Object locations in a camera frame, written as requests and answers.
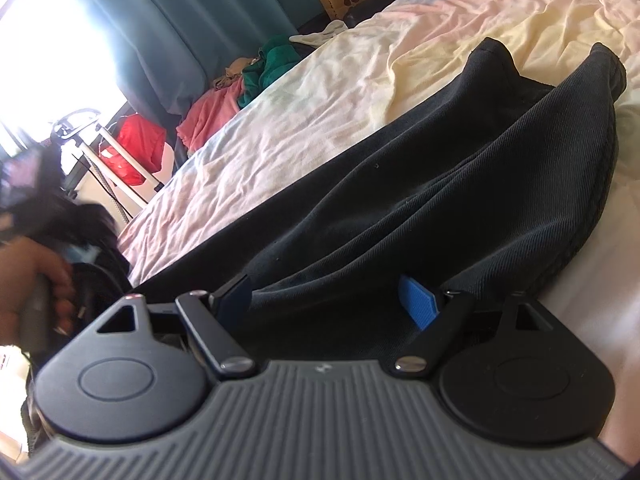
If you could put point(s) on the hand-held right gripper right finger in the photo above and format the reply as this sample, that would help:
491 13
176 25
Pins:
418 305

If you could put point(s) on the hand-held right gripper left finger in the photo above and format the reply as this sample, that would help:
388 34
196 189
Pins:
234 301

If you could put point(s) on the black pants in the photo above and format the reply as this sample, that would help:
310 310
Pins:
415 180

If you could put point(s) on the person's left hand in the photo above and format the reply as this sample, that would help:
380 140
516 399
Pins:
35 270

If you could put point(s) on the white metal rack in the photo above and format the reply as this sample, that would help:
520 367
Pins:
107 160

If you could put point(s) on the red bag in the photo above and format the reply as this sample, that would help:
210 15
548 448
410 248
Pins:
134 146

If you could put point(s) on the pink garment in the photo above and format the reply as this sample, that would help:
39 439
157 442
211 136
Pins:
210 117

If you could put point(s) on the beige garment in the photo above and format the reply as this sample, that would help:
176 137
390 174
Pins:
235 72

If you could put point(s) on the teal curtain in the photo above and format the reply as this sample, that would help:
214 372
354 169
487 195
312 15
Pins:
190 25

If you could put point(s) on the green garment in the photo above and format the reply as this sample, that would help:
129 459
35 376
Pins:
267 67

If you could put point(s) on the white garment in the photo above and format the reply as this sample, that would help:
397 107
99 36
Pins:
320 36

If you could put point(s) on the pastel bed sheet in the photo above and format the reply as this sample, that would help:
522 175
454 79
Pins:
450 25

